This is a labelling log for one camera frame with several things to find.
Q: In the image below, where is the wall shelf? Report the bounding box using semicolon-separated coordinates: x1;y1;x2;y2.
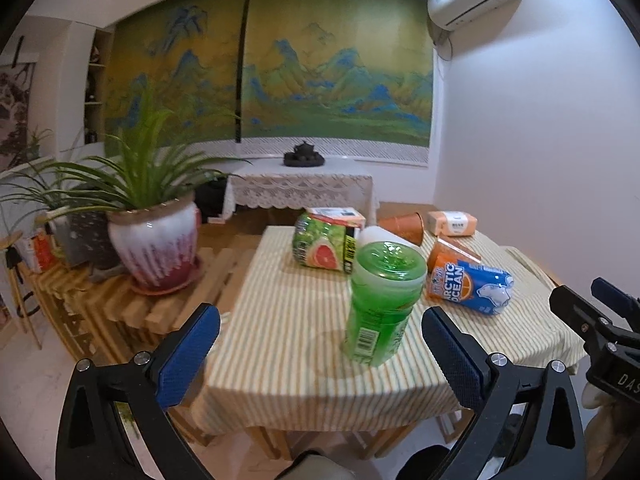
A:
81;27;116;147

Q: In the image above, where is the thin leaved green plant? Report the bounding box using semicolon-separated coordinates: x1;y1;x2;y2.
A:
0;127;108;221

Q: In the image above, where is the ink scroll painting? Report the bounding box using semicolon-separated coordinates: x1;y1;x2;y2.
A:
0;59;37;167

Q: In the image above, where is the wooden slatted bench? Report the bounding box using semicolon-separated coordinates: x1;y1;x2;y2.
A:
29;246;242;367

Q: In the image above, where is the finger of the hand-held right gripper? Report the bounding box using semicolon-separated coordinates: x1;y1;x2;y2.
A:
548;285;617;347
590;277;640;317

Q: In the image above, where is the green plastic cup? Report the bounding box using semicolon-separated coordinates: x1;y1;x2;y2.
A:
341;241;429;367

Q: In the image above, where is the white red ceramic plant pot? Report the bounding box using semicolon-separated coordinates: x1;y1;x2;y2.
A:
107;191;201;291

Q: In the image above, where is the white orange carton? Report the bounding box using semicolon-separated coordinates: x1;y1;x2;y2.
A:
305;206;368;229

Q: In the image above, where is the black hanging pole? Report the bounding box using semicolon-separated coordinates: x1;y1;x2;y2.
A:
233;0;251;144

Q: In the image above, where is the wooden stool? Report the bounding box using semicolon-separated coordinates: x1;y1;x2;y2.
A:
0;230;45;351

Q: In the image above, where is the wooden table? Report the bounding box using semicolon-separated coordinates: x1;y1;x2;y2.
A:
169;402;466;462

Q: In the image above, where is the black bag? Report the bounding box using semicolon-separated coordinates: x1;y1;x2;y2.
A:
194;175;229;222

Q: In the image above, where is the person's leg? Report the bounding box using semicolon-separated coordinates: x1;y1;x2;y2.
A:
395;443;454;480
270;449;362;480

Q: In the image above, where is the person's right hand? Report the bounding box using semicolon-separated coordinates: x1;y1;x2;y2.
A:
582;384;640;478

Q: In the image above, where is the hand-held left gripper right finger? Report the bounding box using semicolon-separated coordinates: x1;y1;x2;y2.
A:
421;305;587;480

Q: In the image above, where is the white lace covered table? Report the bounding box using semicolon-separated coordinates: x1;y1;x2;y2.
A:
223;159;381;227

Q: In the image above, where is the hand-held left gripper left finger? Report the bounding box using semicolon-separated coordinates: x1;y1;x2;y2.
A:
56;303;222;480

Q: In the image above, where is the striped yellow tablecloth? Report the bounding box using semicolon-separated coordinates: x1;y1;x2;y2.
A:
191;225;589;437

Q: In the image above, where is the dark speckled plant pot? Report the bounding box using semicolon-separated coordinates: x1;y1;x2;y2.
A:
64;209;122;272

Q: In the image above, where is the green landscape wall painting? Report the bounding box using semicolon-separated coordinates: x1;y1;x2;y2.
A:
102;0;435;165

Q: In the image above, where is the red white box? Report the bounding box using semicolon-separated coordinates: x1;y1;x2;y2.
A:
24;234;57;274

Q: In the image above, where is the blue orange drink can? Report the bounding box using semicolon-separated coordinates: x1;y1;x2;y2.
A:
425;252;515;317

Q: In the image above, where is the orange tissue packet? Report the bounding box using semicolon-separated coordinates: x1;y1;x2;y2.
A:
425;209;479;238

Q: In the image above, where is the green spider plant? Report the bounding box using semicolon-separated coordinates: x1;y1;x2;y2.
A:
47;75;252;221

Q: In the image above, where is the green grapefruit drink pack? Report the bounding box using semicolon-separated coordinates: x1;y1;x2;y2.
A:
291;211;362;274

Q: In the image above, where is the red pot saucer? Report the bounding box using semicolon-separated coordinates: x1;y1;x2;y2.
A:
131;255;206;295

